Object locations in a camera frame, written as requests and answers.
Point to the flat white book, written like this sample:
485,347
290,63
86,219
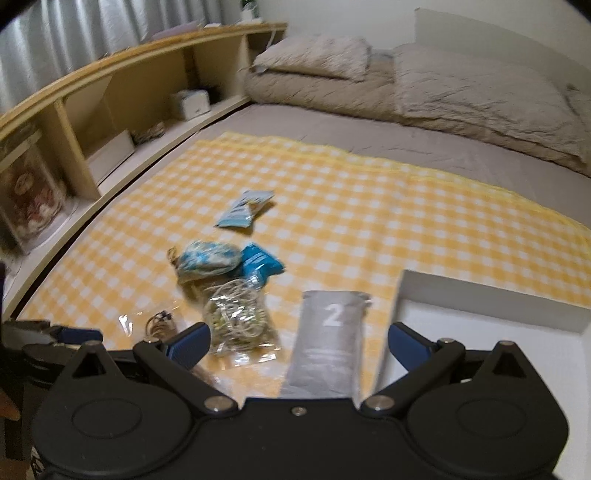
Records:
111,157

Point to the blue patterned pouch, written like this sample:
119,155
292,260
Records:
207,259

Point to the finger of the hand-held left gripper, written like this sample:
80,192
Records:
78,334

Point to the yellow checkered blanket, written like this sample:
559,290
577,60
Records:
346,207

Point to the folded beige duvet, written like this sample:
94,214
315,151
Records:
318,97

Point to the grey curtain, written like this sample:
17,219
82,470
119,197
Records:
92,32

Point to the light blue packet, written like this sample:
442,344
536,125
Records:
240,212

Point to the white cardboard box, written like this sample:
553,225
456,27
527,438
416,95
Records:
485,318

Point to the wooden bedside shelf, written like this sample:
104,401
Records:
87,97

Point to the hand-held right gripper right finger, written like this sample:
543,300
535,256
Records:
407,345

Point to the grey bed sheet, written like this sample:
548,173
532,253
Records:
369,134

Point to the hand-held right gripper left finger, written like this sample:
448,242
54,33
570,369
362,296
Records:
189,345

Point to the clear bag with brown item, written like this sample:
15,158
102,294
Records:
157,323

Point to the clear printed storage jar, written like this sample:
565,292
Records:
30,194

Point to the small fluffy beige pillow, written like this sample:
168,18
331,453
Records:
314,55

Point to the blue snack packet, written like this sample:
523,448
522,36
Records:
259,264

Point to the small white box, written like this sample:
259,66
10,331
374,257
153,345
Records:
191,106

